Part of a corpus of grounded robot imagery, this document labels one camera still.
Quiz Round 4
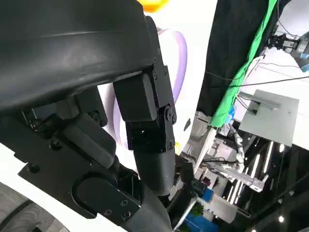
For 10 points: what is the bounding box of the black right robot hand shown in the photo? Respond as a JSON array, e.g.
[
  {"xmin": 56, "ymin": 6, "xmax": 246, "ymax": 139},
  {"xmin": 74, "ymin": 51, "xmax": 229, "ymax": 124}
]
[{"xmin": 176, "ymin": 157, "xmax": 201, "ymax": 194}]

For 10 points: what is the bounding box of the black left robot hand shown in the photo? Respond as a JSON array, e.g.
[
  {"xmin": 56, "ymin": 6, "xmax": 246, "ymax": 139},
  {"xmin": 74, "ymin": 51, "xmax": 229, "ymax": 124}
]
[{"xmin": 0, "ymin": 0, "xmax": 177, "ymax": 232}]

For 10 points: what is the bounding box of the blue plastic box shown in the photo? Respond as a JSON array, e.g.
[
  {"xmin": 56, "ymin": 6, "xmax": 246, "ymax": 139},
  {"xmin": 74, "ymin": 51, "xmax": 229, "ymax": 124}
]
[{"xmin": 185, "ymin": 212, "xmax": 218, "ymax": 232}]

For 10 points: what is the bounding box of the grey flat panel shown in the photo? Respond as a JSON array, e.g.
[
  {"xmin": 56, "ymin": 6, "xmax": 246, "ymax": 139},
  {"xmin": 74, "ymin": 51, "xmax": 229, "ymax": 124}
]
[{"xmin": 239, "ymin": 89, "xmax": 300, "ymax": 147}]

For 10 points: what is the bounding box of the green cloth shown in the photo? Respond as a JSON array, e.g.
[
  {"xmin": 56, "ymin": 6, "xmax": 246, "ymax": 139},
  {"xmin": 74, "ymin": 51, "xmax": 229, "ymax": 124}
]
[{"xmin": 209, "ymin": 0, "xmax": 279, "ymax": 128}]

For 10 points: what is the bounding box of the lilac plate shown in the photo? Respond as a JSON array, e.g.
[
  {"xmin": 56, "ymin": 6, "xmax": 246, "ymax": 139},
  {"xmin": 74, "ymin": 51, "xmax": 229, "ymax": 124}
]
[{"xmin": 98, "ymin": 28, "xmax": 189, "ymax": 150}]

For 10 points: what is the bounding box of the black backdrop cloth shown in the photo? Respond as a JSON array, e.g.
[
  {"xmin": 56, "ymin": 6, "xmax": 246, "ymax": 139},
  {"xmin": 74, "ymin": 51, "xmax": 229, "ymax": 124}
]
[{"xmin": 197, "ymin": 0, "xmax": 293, "ymax": 117}]

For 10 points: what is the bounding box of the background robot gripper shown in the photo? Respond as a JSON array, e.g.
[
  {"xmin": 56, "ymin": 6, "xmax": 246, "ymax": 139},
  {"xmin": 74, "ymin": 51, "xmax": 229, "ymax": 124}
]
[{"xmin": 267, "ymin": 33, "xmax": 309, "ymax": 59}]

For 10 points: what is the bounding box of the black cable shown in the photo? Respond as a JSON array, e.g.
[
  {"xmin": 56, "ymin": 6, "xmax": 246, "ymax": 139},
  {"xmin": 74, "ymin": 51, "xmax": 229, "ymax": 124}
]
[{"xmin": 226, "ymin": 75, "xmax": 309, "ymax": 88}]

